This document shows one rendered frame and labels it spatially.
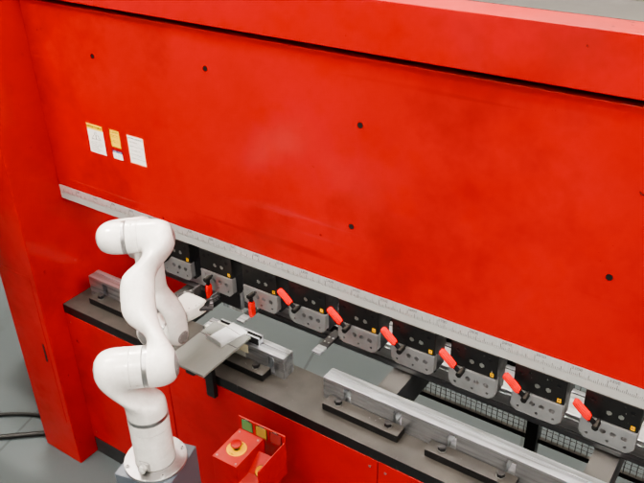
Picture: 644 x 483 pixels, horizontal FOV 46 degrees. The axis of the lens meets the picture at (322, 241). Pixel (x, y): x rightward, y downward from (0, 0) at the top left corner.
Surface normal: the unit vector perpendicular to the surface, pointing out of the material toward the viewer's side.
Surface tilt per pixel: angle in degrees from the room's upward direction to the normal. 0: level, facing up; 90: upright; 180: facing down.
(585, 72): 90
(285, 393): 0
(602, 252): 90
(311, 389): 0
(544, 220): 90
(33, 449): 0
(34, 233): 90
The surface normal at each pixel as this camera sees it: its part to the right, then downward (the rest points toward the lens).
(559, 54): -0.56, 0.43
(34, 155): 0.83, 0.27
